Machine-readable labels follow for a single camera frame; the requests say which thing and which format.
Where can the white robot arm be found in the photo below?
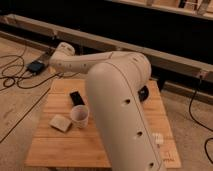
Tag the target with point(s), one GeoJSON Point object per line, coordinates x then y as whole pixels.
{"type": "Point", "coordinates": [113, 80]}

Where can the dark ceramic bowl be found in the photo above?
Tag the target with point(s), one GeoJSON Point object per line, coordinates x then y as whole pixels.
{"type": "Point", "coordinates": [143, 93]}

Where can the black rectangular phone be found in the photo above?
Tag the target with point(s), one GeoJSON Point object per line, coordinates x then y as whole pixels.
{"type": "Point", "coordinates": [76, 98]}

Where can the white square block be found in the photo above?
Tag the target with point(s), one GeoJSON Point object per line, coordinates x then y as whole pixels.
{"type": "Point", "coordinates": [60, 122]}

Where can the wooden table board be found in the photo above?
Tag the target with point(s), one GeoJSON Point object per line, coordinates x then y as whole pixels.
{"type": "Point", "coordinates": [82, 148]}

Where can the blue power adapter box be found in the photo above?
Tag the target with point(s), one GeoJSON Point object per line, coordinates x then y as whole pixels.
{"type": "Point", "coordinates": [35, 67]}

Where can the small white figurine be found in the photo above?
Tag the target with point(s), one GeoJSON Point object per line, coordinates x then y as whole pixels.
{"type": "Point", "coordinates": [159, 139]}

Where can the long wooden beam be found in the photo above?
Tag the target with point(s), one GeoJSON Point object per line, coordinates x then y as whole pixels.
{"type": "Point", "coordinates": [178, 64]}

